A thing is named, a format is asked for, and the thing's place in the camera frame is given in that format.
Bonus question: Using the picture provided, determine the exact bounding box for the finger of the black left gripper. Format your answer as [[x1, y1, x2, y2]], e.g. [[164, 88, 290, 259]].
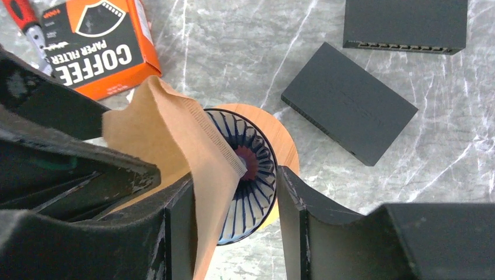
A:
[[1, 48, 110, 140], [1, 128, 159, 222]]

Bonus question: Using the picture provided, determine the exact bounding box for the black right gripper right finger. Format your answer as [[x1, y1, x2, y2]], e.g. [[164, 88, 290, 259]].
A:
[[277, 166, 494, 279]]

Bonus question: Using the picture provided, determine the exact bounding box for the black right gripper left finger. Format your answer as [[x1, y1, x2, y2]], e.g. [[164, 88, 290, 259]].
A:
[[1, 174, 197, 279]]

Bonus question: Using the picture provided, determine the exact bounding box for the blue ribbed dripper cone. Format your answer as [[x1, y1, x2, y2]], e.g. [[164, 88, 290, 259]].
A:
[[205, 108, 277, 246]]

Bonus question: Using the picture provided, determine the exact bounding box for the orange coffee filter box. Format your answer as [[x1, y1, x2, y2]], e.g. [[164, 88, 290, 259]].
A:
[[41, 0, 162, 100]]

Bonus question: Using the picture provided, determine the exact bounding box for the brown paper filter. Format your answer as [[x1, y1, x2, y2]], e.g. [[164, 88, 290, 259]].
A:
[[102, 76, 246, 279]]

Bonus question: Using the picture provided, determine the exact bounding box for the wooden ring holder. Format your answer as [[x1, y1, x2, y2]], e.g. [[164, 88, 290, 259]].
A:
[[205, 104, 299, 229]]

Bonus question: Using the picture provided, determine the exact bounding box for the black rectangular box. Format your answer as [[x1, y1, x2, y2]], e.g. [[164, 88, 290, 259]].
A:
[[343, 0, 468, 55], [281, 42, 418, 166]]

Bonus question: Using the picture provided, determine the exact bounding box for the red handled adjustable wrench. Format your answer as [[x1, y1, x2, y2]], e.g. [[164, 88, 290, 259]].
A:
[[2, 0, 53, 76]]

